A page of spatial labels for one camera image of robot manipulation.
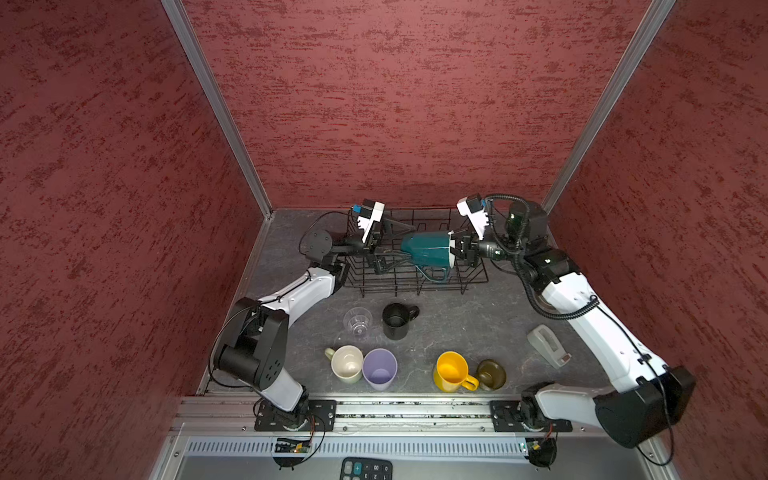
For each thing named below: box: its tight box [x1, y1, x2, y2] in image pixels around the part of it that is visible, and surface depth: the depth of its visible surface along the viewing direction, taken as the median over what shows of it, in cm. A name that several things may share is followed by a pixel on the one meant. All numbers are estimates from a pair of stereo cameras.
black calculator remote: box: [340, 457, 394, 480], surface depth 68 cm
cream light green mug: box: [325, 345, 364, 384], surface depth 77 cm
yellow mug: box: [433, 351, 479, 393], surface depth 77 cm
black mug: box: [382, 302, 420, 341], surface depth 88 cm
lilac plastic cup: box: [362, 348, 398, 392], surface depth 74 cm
